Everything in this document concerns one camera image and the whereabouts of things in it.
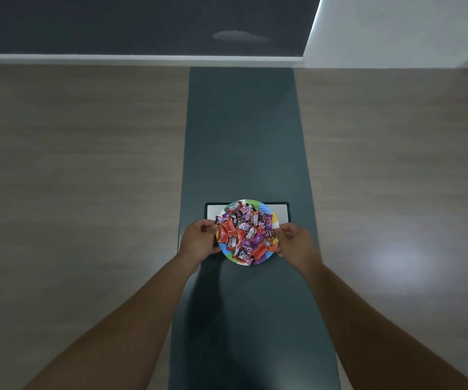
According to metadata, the person's right hand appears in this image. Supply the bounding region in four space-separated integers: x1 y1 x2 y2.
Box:
274 223 323 276

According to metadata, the person's left hand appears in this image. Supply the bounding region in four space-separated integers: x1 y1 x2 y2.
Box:
178 219 221 266

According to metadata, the colourful paper plate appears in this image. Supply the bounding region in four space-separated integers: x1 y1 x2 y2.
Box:
215 199 280 266

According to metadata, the person's left forearm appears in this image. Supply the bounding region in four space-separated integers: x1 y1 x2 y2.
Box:
22 251 202 390

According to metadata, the person's right forearm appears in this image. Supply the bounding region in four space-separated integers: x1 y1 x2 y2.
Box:
301 262 468 390

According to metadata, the white tray with black rim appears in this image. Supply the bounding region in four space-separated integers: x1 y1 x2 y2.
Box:
204 202 291 225

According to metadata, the pile of wrapped candies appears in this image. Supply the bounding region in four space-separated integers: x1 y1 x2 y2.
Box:
215 201 277 265

